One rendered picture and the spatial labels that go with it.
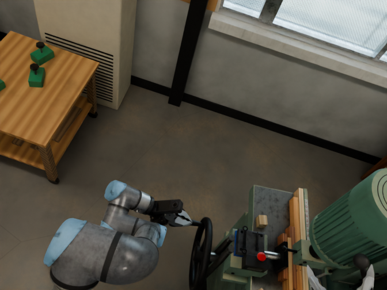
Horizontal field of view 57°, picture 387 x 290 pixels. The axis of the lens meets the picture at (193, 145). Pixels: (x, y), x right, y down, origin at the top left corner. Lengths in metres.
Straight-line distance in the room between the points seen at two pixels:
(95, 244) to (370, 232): 0.64
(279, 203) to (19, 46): 1.73
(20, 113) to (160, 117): 1.05
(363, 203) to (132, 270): 0.56
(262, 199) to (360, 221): 0.61
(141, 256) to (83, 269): 0.13
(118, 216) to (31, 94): 1.11
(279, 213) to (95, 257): 0.87
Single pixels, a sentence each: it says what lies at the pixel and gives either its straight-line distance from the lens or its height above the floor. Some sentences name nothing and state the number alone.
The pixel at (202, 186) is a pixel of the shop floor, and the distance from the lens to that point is 2.47.
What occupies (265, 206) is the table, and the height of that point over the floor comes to 0.90.
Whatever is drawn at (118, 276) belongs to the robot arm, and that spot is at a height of 1.34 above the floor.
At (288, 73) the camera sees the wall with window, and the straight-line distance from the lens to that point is 2.48.
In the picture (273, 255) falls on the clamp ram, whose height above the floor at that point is 0.96.
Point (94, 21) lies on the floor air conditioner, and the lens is 2.21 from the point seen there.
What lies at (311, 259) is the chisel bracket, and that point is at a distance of 1.30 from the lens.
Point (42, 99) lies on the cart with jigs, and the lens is 2.13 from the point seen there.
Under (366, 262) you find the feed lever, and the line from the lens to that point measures 0.92.
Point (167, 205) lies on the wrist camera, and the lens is 1.31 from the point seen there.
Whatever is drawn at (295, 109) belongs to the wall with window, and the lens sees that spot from 2.72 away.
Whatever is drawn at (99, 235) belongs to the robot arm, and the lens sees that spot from 0.85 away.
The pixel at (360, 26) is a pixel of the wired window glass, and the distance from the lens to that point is 2.36.
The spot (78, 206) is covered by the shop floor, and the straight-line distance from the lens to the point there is 2.35.
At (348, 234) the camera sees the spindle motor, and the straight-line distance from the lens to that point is 1.03.
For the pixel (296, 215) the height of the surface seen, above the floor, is 0.94.
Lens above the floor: 2.16
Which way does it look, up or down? 56 degrees down
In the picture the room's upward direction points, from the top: 20 degrees clockwise
